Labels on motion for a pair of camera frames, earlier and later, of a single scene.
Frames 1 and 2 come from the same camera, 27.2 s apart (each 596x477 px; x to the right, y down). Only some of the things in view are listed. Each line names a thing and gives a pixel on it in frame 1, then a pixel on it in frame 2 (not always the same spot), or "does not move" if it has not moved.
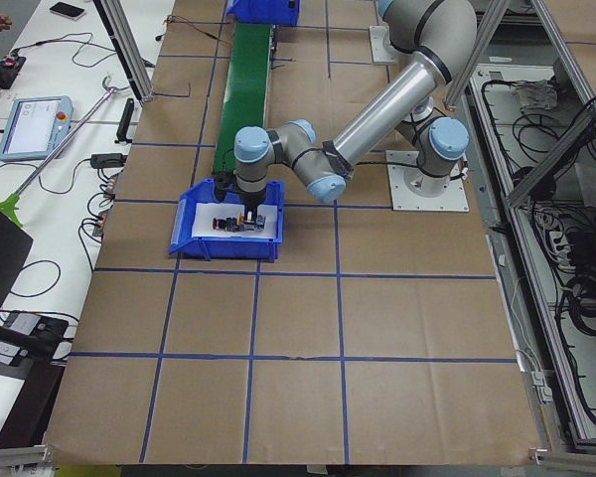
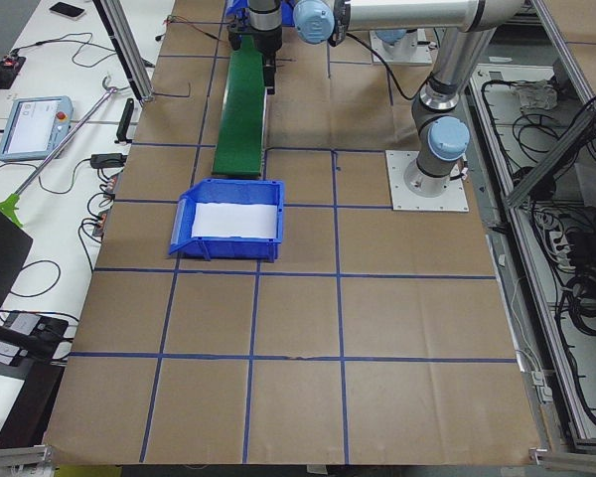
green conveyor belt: x=245 y=92 does not move
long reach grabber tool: x=9 y=205 does not move
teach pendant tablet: x=35 y=127 does not move
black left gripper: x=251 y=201 to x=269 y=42
